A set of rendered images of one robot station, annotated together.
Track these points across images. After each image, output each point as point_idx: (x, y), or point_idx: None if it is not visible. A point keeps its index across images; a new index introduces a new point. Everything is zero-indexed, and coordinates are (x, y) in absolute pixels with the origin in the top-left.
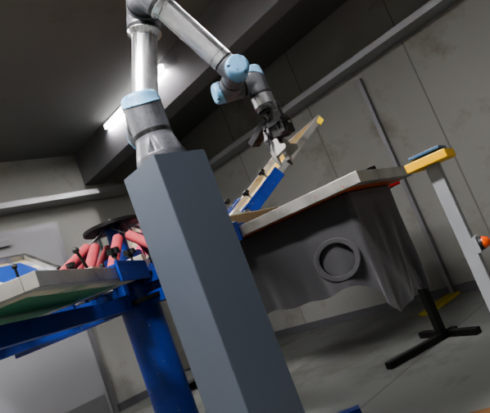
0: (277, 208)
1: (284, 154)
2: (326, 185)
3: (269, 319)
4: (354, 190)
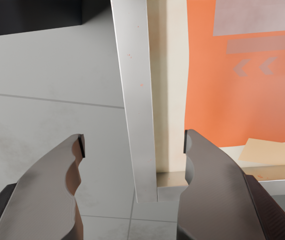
0: (111, 7)
1: (187, 165)
2: (130, 154)
3: (10, 34)
4: (229, 141)
